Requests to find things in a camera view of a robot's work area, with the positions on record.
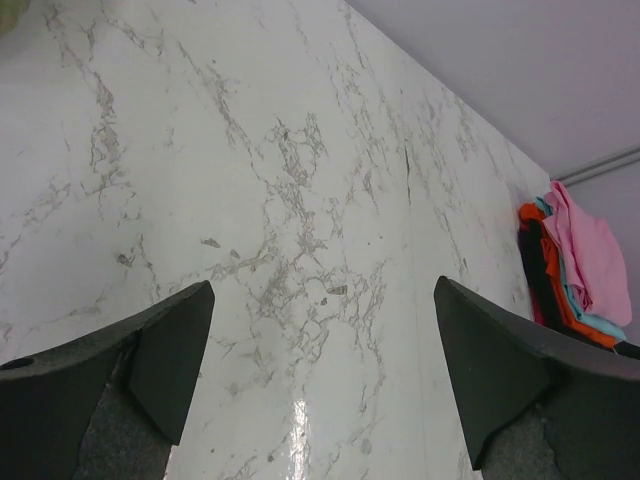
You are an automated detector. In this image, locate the aluminium frame post right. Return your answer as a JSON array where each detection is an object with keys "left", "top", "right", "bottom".
[{"left": 552, "top": 145, "right": 639, "bottom": 186}]

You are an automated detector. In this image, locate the magenta folded t shirt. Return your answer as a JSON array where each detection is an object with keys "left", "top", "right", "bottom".
[{"left": 530, "top": 291, "right": 545, "bottom": 326}]

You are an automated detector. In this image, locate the pink folded t shirt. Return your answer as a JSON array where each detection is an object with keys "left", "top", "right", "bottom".
[{"left": 542, "top": 180, "right": 633, "bottom": 325}]

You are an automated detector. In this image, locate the orange folded t shirt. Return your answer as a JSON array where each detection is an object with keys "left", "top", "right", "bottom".
[{"left": 518, "top": 203, "right": 619, "bottom": 346}]

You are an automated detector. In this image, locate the black folded t shirt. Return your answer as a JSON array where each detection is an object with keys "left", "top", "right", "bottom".
[{"left": 518, "top": 220, "right": 639, "bottom": 359}]

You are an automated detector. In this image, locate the teal folded t shirt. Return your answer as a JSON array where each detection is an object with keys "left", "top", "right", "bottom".
[{"left": 535, "top": 196, "right": 627, "bottom": 342}]

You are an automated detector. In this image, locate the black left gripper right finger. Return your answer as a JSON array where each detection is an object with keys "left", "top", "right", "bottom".
[{"left": 434, "top": 276, "right": 639, "bottom": 479}]

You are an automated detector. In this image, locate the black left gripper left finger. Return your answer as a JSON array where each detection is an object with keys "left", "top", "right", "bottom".
[{"left": 1, "top": 281, "right": 215, "bottom": 479}]

